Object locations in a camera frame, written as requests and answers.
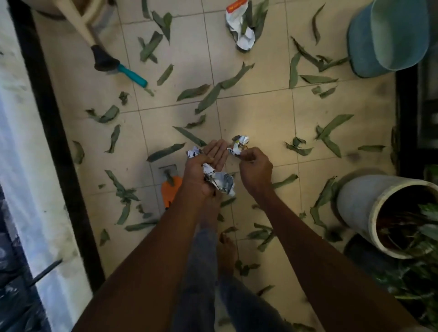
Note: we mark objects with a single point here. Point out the person's right hand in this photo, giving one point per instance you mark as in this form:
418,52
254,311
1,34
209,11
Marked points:
258,171

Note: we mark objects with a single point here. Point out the person's right forearm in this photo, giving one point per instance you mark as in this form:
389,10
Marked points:
325,266

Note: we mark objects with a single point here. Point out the white round plant pot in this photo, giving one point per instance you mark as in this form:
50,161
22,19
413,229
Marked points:
359,205

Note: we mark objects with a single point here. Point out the beige plastic watering can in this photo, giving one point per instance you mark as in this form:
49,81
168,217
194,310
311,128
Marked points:
75,20

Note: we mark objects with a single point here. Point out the person's left hand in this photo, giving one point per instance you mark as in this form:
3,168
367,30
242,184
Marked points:
193,174

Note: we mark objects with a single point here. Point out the grey glove packaging card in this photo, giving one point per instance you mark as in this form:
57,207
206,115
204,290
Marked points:
164,170

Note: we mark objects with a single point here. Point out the teal plastic bucket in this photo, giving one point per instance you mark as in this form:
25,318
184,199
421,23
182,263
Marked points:
393,37

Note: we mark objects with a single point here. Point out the person's right leg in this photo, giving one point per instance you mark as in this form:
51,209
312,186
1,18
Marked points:
246,308

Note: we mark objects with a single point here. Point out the green leaves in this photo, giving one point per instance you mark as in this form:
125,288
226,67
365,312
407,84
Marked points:
208,99

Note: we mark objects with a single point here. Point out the green leafy potted plant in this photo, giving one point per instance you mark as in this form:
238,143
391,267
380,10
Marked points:
410,273

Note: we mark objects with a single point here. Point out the orange black work glove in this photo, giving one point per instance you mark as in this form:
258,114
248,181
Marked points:
169,193

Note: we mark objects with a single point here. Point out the person's left forearm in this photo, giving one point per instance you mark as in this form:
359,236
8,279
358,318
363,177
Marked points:
143,273

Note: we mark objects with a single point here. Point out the black metal railing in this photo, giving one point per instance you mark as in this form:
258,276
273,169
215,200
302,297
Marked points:
45,272

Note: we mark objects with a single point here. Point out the person's left foot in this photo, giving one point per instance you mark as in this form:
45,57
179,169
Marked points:
210,212

